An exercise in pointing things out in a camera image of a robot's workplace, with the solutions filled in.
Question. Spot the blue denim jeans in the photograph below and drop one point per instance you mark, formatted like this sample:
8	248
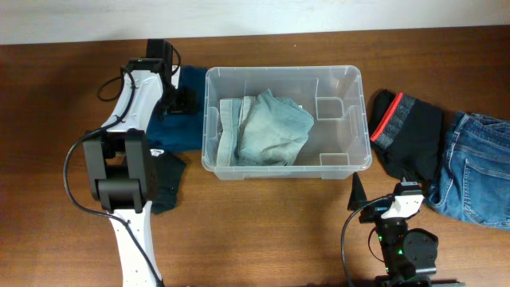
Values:
472	184

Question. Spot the dark blue garment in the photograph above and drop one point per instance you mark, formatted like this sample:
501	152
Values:
180	133

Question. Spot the black shorts red waistband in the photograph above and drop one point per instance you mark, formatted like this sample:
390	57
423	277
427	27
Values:
405	133

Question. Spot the clear plastic storage bin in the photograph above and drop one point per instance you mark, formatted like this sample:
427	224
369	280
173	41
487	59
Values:
338	144

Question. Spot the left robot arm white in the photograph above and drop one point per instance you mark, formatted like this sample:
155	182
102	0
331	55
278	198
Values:
121	166

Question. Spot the light grey-blue jeans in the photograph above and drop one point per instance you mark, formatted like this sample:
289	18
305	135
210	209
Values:
261	130

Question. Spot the black garment with white logo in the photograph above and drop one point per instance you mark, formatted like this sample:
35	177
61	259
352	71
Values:
169	170

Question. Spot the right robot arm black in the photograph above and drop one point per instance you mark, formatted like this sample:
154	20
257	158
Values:
409	255

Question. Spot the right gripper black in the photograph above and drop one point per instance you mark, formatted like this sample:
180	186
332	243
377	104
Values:
366	212

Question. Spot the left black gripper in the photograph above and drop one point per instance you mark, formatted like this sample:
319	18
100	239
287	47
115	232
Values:
183	101

